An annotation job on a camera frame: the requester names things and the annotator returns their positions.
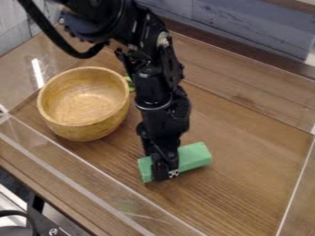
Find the clear acrylic tray wall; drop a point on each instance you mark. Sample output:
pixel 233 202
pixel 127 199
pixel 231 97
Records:
pixel 106 207

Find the green rectangular block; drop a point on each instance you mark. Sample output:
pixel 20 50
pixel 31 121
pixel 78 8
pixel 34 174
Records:
pixel 194 156

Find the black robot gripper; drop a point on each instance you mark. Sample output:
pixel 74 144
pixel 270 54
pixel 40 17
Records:
pixel 164 123

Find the brown wooden bowl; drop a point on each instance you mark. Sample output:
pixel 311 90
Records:
pixel 83 103

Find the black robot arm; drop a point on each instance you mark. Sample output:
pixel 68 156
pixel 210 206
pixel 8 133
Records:
pixel 103 20

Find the black metal table leg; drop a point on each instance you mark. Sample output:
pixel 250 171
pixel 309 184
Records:
pixel 46 227

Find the red plush strawberry toy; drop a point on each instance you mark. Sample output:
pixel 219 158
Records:
pixel 130 84

